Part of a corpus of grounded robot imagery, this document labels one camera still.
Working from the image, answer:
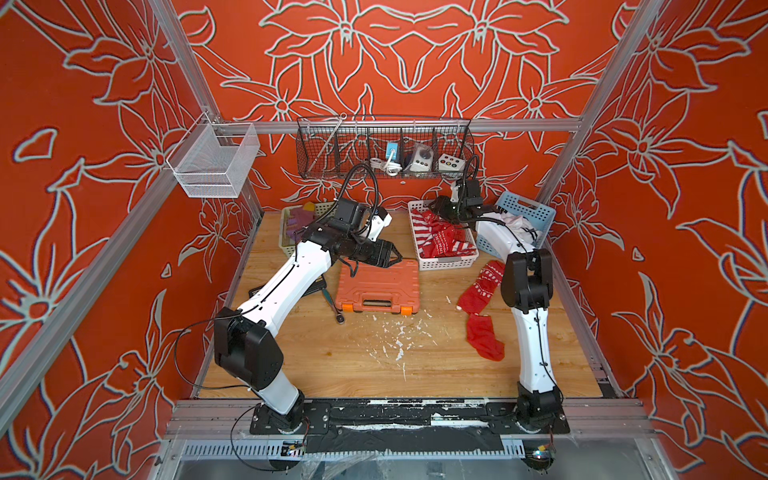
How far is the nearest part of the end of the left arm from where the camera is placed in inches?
22.7

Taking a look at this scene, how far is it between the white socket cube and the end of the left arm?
32 centimetres

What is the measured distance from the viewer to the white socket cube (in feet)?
3.01
